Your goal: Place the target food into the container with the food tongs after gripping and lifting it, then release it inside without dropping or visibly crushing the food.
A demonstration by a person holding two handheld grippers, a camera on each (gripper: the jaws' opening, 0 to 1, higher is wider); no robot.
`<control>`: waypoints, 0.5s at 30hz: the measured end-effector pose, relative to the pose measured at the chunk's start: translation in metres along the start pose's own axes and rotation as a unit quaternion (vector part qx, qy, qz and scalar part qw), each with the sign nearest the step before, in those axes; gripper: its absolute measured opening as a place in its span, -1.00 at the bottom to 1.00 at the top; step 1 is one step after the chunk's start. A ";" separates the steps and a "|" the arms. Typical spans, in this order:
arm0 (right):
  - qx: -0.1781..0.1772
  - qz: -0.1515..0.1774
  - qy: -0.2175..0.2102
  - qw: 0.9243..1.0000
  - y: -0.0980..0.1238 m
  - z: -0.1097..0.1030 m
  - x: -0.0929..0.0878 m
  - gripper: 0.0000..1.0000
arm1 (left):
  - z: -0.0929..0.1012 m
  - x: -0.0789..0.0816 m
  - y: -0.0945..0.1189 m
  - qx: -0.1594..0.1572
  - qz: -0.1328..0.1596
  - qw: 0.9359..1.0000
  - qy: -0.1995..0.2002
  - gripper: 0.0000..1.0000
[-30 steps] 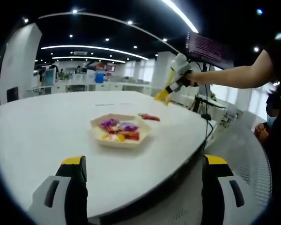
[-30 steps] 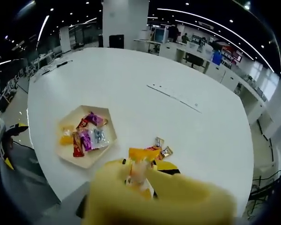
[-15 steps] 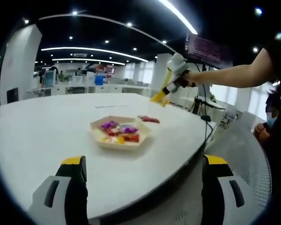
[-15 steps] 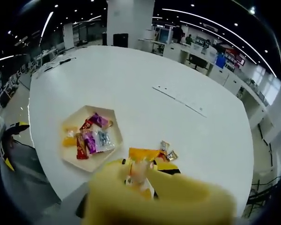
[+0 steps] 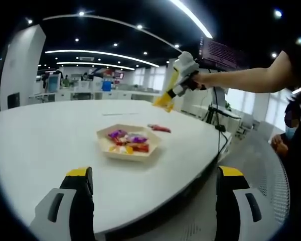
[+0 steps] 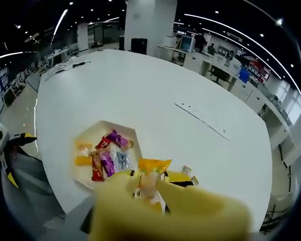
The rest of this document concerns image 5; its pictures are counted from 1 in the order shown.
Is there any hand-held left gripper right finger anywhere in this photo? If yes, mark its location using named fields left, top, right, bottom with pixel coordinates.
left=215, top=165, right=276, bottom=241

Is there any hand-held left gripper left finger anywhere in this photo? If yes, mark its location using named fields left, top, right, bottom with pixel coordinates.
left=30, top=166, right=95, bottom=241

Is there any orange yellow food packet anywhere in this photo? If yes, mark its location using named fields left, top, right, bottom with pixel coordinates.
left=152, top=93, right=174, bottom=113
left=107, top=145, right=134, bottom=154

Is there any long red food packet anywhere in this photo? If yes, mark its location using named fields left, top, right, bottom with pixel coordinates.
left=147, top=123, right=172, bottom=133

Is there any small red food packet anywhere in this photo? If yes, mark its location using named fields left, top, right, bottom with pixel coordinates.
left=132, top=143, right=150, bottom=153

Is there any cream hexagonal container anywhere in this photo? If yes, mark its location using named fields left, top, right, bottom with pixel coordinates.
left=96, top=123, right=163, bottom=161

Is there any person's right hand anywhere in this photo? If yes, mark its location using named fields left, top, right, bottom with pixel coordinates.
left=188, top=70, right=216, bottom=91

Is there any hanging monitor with text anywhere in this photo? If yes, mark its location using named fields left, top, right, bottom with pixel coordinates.
left=198, top=37, right=251, bottom=70

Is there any row of white desks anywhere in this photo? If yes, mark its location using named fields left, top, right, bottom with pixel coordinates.
left=29, top=86, right=166, bottom=102

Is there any white box blue panel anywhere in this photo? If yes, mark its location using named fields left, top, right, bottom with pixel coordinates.
left=47, top=74, right=61, bottom=92

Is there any wide white column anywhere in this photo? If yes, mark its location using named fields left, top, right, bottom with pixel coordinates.
left=0, top=24, right=47, bottom=111

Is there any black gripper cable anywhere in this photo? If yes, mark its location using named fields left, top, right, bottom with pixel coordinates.
left=207, top=67, right=231, bottom=158

